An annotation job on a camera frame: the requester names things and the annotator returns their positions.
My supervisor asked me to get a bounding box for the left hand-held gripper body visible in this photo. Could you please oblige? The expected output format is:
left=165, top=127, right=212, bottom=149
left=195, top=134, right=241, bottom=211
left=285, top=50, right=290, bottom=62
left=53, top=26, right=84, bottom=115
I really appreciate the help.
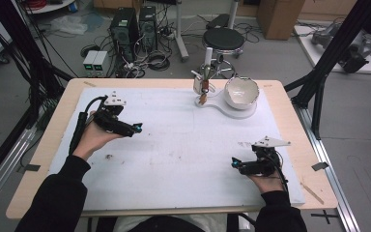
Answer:
left=91, top=91, right=136, bottom=138

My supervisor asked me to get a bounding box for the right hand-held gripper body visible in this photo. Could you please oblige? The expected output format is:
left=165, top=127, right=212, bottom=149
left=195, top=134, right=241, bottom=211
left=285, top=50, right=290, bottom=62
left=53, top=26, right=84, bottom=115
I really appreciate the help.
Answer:
left=240, top=135, right=292, bottom=178

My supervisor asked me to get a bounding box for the white stand with post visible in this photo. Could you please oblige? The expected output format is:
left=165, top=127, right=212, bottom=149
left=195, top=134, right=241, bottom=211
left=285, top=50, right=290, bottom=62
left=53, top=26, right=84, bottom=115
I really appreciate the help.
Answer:
left=191, top=46, right=258, bottom=120

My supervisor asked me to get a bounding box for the brown leather keychain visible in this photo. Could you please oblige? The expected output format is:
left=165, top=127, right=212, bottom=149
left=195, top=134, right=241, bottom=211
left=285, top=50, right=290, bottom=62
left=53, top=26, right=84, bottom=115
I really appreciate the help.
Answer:
left=198, top=64, right=211, bottom=106

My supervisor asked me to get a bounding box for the person's right hand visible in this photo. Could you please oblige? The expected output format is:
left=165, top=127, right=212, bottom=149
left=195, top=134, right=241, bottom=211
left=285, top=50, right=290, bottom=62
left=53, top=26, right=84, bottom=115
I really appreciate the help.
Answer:
left=247, top=173, right=288, bottom=195

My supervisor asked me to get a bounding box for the person's left hand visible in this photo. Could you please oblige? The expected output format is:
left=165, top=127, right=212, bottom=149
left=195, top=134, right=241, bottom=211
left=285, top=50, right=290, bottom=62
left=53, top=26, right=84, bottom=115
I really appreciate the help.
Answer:
left=71, top=110, right=124, bottom=161

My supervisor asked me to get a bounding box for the white table mat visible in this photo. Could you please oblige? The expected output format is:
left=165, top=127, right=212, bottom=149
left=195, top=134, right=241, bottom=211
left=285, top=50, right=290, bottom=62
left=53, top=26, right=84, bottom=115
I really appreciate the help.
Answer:
left=47, top=86, right=306, bottom=212

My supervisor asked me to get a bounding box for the white ceramic bowl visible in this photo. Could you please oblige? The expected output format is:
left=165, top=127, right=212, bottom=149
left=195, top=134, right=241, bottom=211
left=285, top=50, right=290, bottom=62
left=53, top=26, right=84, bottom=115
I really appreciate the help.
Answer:
left=223, top=75, right=261, bottom=110

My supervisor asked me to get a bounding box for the wooden strip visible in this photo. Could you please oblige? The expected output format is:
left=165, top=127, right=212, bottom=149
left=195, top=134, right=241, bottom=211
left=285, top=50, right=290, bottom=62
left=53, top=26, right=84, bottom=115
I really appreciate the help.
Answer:
left=300, top=182, right=326, bottom=206

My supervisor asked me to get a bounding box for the grey tape piece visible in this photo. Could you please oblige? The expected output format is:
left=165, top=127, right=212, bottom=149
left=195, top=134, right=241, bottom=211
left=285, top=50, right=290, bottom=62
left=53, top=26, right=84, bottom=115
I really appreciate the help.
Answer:
left=16, top=163, right=42, bottom=173
left=311, top=161, right=330, bottom=172

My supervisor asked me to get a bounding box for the grey power supply unit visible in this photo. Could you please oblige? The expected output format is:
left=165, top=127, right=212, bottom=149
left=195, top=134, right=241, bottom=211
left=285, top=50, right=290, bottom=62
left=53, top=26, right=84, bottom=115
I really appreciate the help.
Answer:
left=82, top=49, right=100, bottom=74
left=93, top=50, right=109, bottom=74

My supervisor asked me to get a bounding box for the wooden table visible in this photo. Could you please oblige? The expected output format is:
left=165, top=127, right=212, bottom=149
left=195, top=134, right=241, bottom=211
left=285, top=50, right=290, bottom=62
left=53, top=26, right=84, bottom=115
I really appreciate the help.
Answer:
left=5, top=77, right=339, bottom=220

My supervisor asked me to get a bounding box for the black tape cross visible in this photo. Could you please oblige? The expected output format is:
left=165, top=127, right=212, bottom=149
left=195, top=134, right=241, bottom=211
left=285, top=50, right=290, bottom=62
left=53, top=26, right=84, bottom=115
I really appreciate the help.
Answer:
left=310, top=209, right=339, bottom=225

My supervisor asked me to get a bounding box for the large black computer tower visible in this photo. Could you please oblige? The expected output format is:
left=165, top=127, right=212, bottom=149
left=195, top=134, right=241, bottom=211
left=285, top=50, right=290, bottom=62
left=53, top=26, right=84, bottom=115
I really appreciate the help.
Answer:
left=109, top=7, right=140, bottom=64

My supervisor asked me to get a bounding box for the person's body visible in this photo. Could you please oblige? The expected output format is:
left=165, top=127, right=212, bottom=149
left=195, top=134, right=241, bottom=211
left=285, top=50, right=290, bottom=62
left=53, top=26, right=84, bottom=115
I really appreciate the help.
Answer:
left=88, top=213, right=257, bottom=232

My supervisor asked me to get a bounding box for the slim black computer tower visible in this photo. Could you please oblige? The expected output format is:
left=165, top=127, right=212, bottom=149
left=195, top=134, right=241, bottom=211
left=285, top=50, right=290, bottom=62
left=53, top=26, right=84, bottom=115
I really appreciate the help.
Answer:
left=138, top=5, right=158, bottom=52

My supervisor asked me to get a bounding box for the clear plastic bag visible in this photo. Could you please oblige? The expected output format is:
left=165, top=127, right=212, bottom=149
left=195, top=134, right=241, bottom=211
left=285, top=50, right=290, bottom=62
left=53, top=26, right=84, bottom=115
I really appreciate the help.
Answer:
left=49, top=14, right=89, bottom=36

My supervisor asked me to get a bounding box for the white floor board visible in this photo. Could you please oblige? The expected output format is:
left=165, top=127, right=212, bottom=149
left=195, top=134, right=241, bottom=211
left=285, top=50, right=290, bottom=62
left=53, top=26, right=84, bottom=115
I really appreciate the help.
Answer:
left=293, top=24, right=371, bottom=75

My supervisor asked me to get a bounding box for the black round stool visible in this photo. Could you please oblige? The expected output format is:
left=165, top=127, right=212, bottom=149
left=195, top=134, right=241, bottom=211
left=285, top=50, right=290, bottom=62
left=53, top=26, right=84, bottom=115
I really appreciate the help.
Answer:
left=201, top=27, right=246, bottom=79

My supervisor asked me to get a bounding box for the black foot pedal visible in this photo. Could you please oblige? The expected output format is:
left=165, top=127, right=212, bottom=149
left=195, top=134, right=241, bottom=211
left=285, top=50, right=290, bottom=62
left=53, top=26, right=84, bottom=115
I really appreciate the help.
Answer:
left=206, top=13, right=230, bottom=30

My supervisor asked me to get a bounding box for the cardboard box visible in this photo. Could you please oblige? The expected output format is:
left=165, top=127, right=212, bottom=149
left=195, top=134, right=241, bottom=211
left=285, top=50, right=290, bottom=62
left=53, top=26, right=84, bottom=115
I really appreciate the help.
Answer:
left=256, top=0, right=306, bottom=41

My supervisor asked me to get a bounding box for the grey robot device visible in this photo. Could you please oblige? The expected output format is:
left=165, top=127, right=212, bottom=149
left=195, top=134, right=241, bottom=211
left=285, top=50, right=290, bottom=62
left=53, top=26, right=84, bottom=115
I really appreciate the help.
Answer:
left=310, top=22, right=371, bottom=73

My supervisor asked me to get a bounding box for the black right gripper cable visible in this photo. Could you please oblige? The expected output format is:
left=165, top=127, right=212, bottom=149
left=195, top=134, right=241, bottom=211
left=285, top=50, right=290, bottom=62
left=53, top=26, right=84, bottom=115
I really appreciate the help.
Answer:
left=271, top=150, right=290, bottom=194

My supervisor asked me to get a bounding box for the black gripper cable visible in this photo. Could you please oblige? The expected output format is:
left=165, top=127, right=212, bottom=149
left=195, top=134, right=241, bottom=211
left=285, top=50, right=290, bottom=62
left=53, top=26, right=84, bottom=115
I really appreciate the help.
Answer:
left=271, top=150, right=290, bottom=194
left=68, top=95, right=109, bottom=157

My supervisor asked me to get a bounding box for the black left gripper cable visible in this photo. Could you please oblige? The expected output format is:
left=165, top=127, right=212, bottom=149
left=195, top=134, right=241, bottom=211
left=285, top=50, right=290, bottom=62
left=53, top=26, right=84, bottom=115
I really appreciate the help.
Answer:
left=68, top=95, right=109, bottom=157

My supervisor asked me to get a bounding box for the coiled black cable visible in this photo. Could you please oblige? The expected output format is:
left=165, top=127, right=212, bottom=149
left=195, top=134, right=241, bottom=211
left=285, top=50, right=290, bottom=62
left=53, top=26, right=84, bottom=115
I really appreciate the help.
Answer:
left=146, top=51, right=171, bottom=72

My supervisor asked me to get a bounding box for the aluminium rail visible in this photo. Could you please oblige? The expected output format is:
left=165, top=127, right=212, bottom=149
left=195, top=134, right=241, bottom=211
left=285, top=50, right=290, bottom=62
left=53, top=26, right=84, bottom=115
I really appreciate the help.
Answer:
left=0, top=127, right=38, bottom=218
left=294, top=104, right=362, bottom=232

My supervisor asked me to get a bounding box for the black metal frame with cables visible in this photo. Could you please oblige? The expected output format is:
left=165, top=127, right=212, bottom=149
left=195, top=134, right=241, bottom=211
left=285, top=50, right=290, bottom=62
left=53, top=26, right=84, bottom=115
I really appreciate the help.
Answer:
left=0, top=0, right=75, bottom=191

